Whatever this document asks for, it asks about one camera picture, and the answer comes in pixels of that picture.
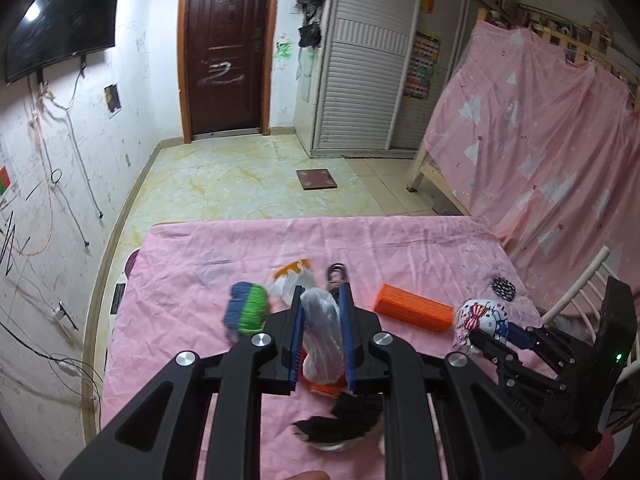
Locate black wall television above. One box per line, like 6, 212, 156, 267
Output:
4, 0, 117, 84

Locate white metal chair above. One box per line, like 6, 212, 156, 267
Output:
541, 246, 617, 340

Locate pink tablecloth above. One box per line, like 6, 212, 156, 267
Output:
98, 214, 557, 480

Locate white louvered wardrobe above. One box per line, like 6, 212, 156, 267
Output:
295, 0, 520, 158

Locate clear plastic bag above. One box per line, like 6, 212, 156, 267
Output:
300, 287, 344, 385

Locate black white cloth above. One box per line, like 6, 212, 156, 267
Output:
292, 392, 383, 452

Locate colourful wall poster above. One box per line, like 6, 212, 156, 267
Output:
404, 30, 440, 100

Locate black hanging bag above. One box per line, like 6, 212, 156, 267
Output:
296, 0, 326, 49

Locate orange white wrapper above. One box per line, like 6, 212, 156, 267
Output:
268, 259, 316, 307

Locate hello kitty wrapper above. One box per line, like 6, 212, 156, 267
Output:
454, 299, 509, 350

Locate brown floor scale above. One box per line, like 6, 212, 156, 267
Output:
296, 168, 337, 191

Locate white wall cables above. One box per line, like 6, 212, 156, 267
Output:
24, 66, 106, 261

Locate wooden bed frame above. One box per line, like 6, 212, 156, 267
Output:
406, 145, 471, 216

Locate pink bed curtain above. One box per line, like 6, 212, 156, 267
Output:
423, 22, 639, 309

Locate dark red wooden door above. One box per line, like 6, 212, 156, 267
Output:
177, 0, 278, 143

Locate long orange box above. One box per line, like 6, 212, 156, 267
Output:
373, 284, 454, 332

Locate black hair clip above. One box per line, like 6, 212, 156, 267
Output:
326, 262, 348, 294

